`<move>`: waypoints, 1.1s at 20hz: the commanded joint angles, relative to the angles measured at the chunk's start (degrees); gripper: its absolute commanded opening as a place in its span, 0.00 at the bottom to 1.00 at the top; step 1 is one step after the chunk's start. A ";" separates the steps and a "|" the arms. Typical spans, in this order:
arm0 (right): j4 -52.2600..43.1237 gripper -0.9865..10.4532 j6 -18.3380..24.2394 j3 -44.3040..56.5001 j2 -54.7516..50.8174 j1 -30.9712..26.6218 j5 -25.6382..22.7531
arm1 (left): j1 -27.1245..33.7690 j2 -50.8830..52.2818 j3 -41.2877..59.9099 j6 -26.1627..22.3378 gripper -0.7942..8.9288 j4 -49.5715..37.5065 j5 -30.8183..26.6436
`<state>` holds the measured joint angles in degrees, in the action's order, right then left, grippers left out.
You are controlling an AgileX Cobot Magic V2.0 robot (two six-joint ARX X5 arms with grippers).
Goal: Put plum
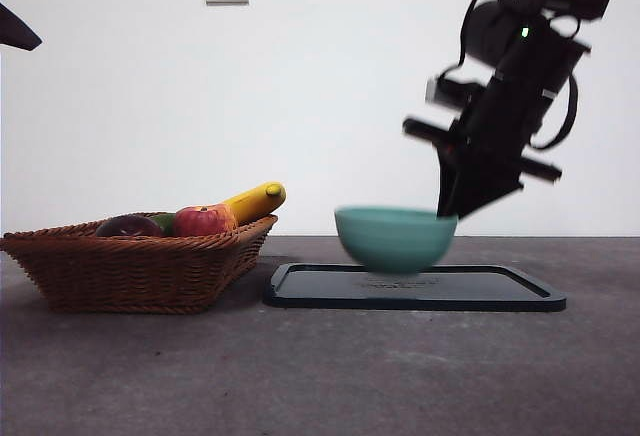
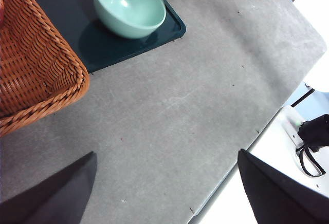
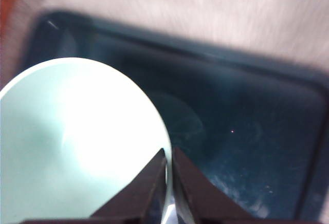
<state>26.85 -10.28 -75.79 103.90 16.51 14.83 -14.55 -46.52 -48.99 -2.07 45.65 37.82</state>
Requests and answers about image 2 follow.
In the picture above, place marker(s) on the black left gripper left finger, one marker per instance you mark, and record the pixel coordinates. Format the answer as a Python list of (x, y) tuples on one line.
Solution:
[(51, 198)]

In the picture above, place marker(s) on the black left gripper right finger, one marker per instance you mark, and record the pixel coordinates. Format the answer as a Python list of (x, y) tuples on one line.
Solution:
[(277, 198)]

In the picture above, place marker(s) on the teal ribbed bowl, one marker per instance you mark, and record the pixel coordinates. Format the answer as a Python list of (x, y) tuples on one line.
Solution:
[(128, 13)]

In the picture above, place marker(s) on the dark rectangular tray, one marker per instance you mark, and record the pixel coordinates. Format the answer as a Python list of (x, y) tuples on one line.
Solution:
[(108, 49)]

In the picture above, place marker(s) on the brown wicker basket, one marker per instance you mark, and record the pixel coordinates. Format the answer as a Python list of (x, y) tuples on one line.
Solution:
[(30, 62)]

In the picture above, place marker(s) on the black frame bar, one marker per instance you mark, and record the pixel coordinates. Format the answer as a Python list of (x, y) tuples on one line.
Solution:
[(303, 98)]

